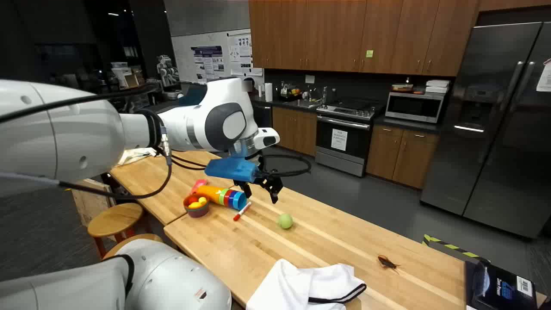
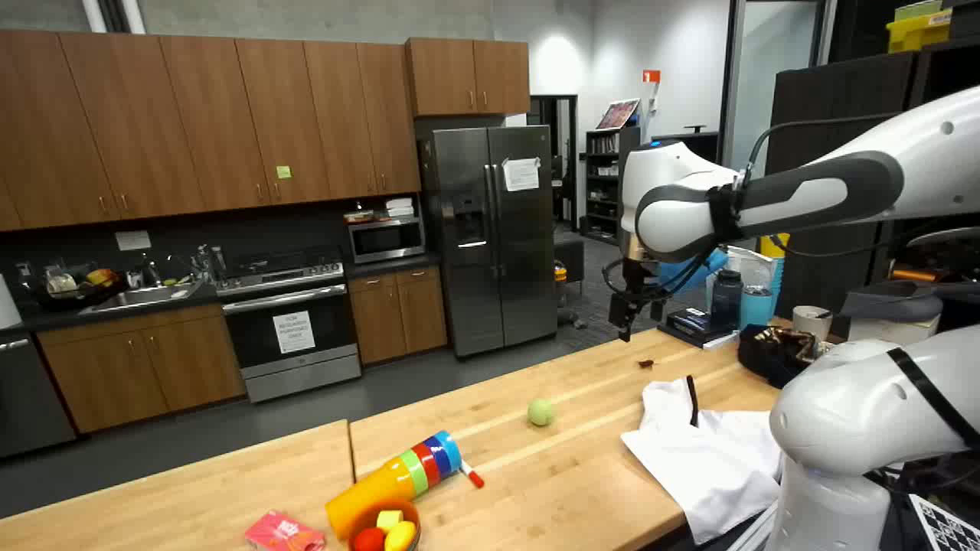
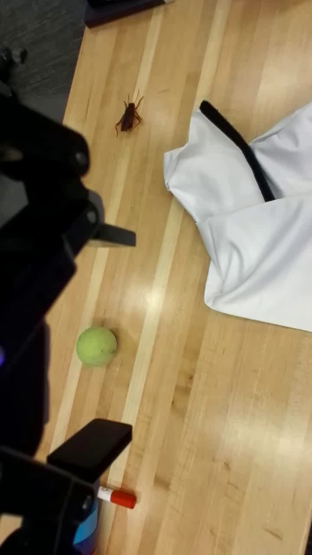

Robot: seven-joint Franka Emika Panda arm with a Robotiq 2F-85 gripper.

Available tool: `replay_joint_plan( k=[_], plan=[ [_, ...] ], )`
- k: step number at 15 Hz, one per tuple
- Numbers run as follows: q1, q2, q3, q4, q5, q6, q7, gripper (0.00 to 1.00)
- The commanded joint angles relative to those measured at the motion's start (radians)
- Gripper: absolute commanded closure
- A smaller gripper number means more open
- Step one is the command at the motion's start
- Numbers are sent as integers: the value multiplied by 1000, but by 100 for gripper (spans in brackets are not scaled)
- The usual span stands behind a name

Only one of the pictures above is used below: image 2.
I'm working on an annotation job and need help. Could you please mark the blue bag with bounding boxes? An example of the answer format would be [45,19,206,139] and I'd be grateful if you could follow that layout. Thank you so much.
[657,247,729,296]

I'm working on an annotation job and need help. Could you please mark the yellow vacuum cleaner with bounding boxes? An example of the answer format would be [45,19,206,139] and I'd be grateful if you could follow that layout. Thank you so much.
[554,259,588,331]

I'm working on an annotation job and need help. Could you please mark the stack of books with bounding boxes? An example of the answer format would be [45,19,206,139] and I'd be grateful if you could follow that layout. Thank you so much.
[658,307,740,350]

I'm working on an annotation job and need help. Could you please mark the dark blue bottle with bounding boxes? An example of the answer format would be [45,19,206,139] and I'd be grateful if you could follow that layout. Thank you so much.
[710,269,744,331]

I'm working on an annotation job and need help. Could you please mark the black bookshelf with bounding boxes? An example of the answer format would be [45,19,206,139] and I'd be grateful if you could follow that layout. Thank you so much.
[584,126,642,246]

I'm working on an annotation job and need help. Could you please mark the clear plastic bag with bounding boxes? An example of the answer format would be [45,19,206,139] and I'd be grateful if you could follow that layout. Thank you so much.
[726,246,776,289]

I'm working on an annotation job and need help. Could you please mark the teal tumbler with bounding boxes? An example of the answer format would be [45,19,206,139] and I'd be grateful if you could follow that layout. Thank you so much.
[739,285,776,331]

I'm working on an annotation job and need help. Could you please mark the yellow and blue canister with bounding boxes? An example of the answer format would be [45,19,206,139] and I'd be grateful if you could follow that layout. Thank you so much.
[759,233,791,301]

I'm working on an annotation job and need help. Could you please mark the steel fridge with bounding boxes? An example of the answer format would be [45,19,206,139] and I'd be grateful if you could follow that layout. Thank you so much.
[418,124,559,359]

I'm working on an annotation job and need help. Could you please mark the white paper on fridge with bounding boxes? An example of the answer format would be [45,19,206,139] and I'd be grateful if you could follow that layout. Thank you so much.
[502,157,542,193]

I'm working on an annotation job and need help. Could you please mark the black bag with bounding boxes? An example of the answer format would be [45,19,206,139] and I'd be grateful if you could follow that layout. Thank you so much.
[737,324,822,390]

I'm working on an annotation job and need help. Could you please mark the framed picture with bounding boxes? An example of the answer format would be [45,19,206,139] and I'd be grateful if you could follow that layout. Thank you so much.
[595,97,641,132]

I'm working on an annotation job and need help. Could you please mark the white paper cup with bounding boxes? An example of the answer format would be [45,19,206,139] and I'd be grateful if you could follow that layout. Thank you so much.
[792,305,834,343]

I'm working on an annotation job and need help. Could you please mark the white cloth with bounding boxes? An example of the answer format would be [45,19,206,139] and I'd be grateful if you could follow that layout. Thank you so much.
[621,377,786,546]

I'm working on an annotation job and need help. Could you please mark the wooden base cabinet narrow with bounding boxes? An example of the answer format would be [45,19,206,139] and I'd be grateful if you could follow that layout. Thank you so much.
[348,265,449,367]

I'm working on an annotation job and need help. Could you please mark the steel microwave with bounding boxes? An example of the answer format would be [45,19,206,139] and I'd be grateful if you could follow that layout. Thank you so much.
[348,217,426,266]

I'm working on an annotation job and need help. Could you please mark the grey cap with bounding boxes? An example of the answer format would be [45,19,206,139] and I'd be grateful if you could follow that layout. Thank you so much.
[838,281,945,343]

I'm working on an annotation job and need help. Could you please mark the wooden cabinet above fridge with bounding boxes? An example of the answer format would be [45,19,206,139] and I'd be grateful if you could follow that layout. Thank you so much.
[405,37,531,118]

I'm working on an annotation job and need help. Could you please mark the dark tall cabinet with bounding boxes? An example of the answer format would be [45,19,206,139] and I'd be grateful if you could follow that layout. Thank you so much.
[764,37,980,322]

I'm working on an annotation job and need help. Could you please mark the orange bowl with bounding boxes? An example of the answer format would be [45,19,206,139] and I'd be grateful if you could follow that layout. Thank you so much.
[348,499,422,551]

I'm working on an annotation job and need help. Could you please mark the stack of coloured cups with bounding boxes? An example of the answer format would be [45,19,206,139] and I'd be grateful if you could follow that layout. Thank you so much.
[325,430,463,541]

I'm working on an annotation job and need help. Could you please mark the white paper on oven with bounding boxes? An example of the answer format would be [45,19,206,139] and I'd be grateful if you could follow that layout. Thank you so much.
[272,310,317,355]

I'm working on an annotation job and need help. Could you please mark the steel stove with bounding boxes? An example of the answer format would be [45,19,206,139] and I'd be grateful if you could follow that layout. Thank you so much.
[215,259,363,405]

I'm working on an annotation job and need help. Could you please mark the yellow bin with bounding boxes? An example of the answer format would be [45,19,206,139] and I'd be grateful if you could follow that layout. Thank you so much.
[886,6,955,55]

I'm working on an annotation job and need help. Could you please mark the checkerboard sheet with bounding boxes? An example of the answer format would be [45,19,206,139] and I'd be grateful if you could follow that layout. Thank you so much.
[910,494,980,551]

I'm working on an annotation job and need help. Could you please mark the pink packet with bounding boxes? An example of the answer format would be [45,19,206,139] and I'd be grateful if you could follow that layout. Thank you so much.
[244,510,327,551]

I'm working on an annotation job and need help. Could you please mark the steel sink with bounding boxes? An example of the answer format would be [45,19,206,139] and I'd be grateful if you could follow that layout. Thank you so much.
[79,281,205,316]

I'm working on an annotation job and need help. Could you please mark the wooden base cabinet wide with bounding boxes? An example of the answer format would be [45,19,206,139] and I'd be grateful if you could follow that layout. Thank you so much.
[37,304,247,435]

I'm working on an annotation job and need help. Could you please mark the black dish rack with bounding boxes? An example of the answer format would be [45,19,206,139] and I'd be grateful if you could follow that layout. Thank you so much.
[29,263,129,312]

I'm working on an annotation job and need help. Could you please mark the steel dishwasher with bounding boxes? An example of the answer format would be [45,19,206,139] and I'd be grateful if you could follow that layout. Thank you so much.
[0,330,78,461]

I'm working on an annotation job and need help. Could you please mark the row of wooden wall cabinets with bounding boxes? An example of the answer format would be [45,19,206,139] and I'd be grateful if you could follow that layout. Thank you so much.
[0,29,423,233]

